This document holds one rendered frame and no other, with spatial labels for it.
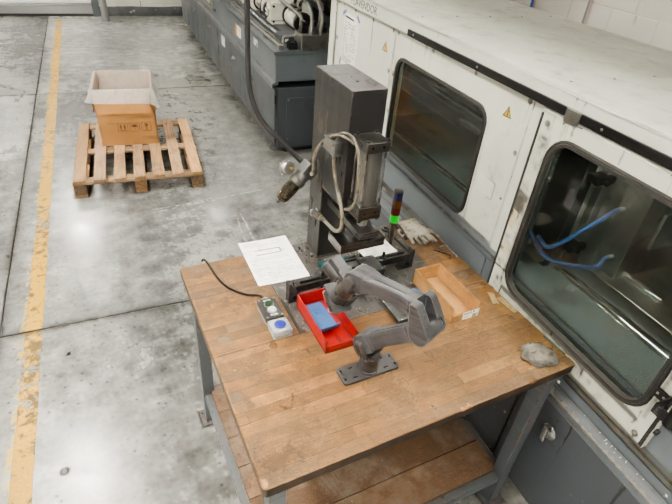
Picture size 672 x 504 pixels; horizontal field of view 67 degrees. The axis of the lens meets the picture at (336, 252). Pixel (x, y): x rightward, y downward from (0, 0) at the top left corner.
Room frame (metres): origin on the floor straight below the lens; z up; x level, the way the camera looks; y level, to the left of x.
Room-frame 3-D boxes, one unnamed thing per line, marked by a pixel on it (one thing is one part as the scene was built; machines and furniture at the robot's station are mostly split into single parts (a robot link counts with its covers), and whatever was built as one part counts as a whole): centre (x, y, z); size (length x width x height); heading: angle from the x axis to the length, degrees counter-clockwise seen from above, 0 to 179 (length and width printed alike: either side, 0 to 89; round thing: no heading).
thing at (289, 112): (7.16, 1.45, 0.49); 5.51 x 1.02 x 0.97; 26
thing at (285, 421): (1.38, -0.12, 0.45); 1.12 x 0.99 x 0.90; 119
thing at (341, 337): (1.29, 0.01, 0.93); 0.25 x 0.12 x 0.06; 29
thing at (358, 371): (1.11, -0.14, 0.94); 0.20 x 0.07 x 0.08; 119
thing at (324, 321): (1.32, 0.03, 0.92); 0.15 x 0.07 x 0.03; 33
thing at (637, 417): (1.29, -0.81, 1.21); 0.86 x 0.10 x 0.79; 26
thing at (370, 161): (1.53, -0.08, 1.37); 0.11 x 0.09 x 0.30; 119
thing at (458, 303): (1.50, -0.43, 0.93); 0.25 x 0.13 x 0.08; 29
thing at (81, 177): (4.13, 1.87, 0.07); 1.20 x 1.00 x 0.14; 23
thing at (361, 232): (1.59, -0.03, 1.22); 0.26 x 0.18 x 0.30; 29
